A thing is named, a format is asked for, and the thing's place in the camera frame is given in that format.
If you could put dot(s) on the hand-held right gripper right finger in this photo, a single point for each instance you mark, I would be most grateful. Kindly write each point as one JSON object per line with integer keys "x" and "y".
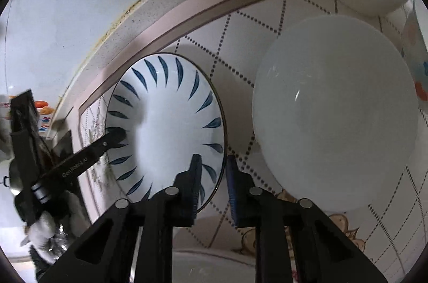
{"x": 233, "y": 192}

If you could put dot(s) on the diamond pattern table mat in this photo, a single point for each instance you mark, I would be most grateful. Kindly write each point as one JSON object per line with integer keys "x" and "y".
{"x": 240, "y": 45}

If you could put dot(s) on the floral print white bowl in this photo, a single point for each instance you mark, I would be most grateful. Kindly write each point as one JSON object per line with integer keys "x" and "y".
{"x": 419, "y": 69}

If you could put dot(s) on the stainless steel pot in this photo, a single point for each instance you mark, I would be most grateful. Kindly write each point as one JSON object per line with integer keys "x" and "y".
{"x": 15, "y": 174}

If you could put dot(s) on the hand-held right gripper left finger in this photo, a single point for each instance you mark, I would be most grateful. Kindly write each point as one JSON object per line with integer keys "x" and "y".
{"x": 195, "y": 189}

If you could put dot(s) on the blue leaf pattern plate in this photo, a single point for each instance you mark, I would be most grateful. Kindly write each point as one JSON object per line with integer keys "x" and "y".
{"x": 167, "y": 122}

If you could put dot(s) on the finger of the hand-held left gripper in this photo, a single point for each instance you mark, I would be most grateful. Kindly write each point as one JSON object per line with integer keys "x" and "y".
{"x": 83, "y": 160}

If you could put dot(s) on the colourful wall sticker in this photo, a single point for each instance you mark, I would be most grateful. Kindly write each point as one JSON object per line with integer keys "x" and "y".
{"x": 43, "y": 109}

